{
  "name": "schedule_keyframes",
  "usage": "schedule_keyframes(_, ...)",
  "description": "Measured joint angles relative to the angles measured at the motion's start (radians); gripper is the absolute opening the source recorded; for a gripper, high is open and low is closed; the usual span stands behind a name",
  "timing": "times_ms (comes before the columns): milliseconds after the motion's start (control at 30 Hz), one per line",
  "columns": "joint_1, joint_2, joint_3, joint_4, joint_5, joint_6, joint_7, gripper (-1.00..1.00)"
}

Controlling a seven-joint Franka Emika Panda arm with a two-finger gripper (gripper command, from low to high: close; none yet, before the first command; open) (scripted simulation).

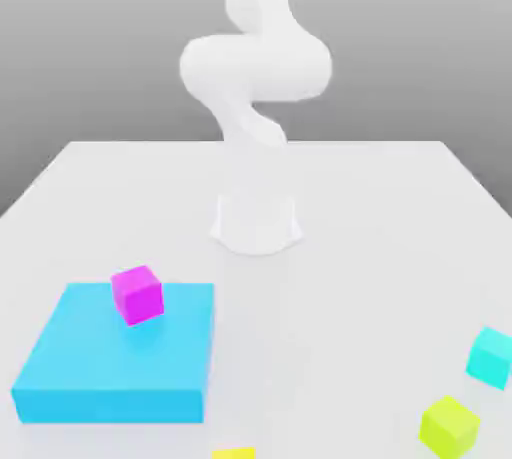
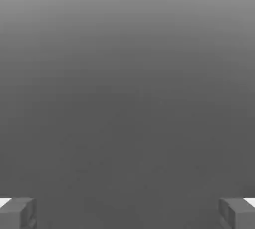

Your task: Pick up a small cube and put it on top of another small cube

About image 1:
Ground large blue box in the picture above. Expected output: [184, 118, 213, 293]
[10, 281, 216, 425]

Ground small magenta cube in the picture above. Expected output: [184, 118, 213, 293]
[110, 264, 166, 327]

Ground small yellow cube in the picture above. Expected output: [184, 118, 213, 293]
[211, 446, 257, 459]

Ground small cyan cube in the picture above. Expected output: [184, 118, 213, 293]
[464, 325, 512, 391]

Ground small lime cube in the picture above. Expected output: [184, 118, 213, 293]
[418, 394, 482, 459]

